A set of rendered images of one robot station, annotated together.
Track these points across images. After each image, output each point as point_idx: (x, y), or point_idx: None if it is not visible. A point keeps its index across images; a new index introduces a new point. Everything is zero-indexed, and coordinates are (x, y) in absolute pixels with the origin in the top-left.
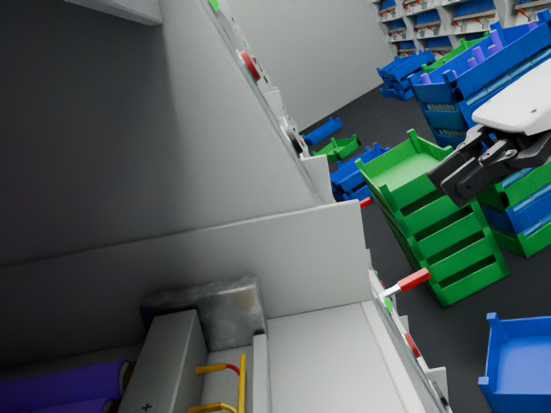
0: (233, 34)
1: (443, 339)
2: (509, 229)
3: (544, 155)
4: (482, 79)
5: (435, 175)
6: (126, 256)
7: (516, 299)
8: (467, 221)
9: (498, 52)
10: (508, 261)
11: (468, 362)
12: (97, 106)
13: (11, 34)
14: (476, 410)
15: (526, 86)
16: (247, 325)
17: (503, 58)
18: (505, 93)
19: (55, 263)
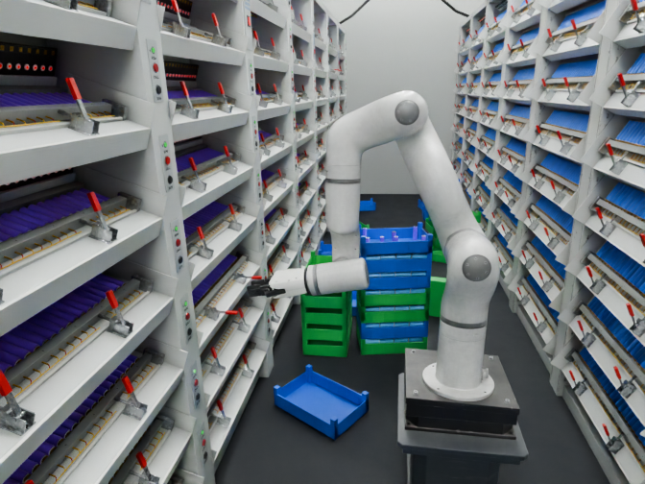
0: (251, 171)
1: (288, 368)
2: (360, 334)
3: (269, 295)
4: (379, 250)
5: (252, 283)
6: (134, 265)
7: (335, 369)
8: (336, 317)
9: (394, 241)
10: (352, 351)
11: (287, 382)
12: None
13: None
14: (269, 400)
15: (289, 273)
16: (147, 288)
17: (396, 246)
18: (286, 271)
19: (122, 259)
